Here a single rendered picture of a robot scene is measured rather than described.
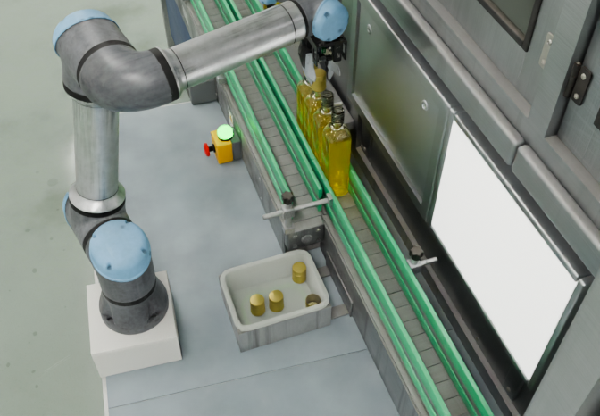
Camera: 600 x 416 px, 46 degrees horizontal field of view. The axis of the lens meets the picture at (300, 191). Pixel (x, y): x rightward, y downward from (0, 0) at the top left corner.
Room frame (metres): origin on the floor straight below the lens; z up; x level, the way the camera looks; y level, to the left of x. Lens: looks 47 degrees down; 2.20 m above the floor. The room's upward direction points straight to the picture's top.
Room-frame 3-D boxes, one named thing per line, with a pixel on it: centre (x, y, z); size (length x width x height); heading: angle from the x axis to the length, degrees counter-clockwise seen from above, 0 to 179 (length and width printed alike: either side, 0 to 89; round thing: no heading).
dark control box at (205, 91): (1.74, 0.31, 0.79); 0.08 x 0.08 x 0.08; 20
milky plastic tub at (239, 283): (0.95, 0.06, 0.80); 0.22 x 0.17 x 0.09; 110
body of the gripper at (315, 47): (1.30, -0.05, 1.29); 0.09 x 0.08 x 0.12; 20
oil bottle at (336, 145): (1.22, -0.09, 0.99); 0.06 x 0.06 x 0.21; 20
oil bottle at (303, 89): (1.38, -0.03, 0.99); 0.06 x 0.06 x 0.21; 19
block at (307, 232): (1.10, -0.01, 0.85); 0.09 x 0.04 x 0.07; 110
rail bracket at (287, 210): (1.09, 0.01, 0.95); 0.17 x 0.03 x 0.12; 110
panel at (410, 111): (1.05, -0.29, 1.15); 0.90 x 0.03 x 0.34; 20
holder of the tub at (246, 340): (0.96, 0.03, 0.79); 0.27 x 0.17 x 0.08; 110
